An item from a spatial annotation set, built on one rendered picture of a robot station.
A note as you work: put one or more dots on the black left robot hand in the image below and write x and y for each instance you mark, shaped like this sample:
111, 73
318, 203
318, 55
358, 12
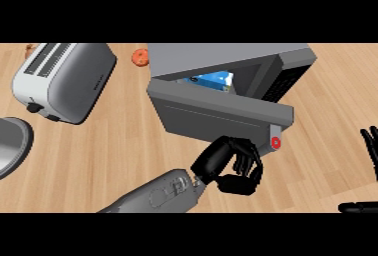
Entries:
229, 165

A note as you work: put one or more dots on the grey microwave door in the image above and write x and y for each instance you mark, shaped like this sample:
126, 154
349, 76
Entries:
212, 115

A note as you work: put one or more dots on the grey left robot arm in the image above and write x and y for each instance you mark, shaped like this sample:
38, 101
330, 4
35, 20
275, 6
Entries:
157, 195

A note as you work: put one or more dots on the blue milk carton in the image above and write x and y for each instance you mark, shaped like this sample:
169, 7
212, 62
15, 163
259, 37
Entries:
215, 80

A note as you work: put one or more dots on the grey microwave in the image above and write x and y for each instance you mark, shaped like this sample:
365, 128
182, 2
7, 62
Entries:
216, 58

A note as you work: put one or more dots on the orange round fruit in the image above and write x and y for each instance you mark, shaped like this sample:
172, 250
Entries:
141, 57

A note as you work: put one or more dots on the silver toaster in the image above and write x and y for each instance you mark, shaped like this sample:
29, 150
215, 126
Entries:
69, 83

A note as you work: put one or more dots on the grey round pan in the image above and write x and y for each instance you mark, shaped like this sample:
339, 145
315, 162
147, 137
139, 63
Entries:
11, 143

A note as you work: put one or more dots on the small brown object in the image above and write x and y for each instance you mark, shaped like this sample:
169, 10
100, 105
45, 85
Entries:
29, 50

